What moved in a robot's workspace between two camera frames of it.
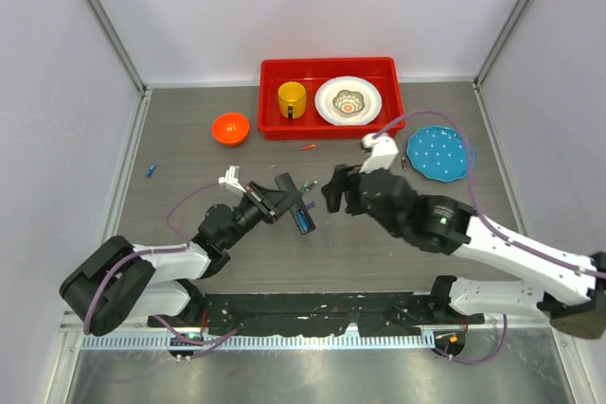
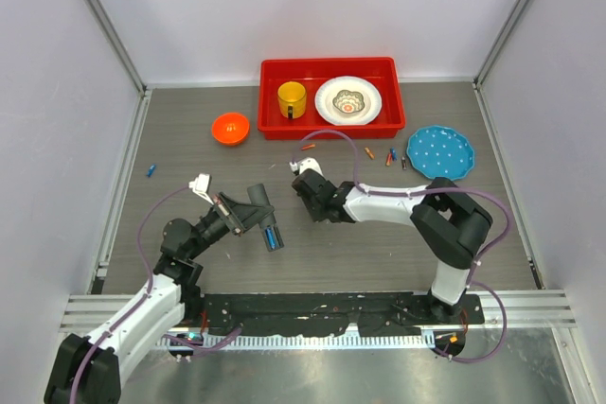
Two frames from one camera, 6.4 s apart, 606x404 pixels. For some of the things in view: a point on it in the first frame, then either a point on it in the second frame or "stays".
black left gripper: [271, 203] -> [241, 216]
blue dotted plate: [438, 153] stays
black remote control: [286, 183] -> [272, 235]
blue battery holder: [303, 220] -> [270, 237]
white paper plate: [325, 106] stays
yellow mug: [292, 99] stays
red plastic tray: [383, 71] stays
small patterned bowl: [348, 101] stays
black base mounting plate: [320, 314] stays
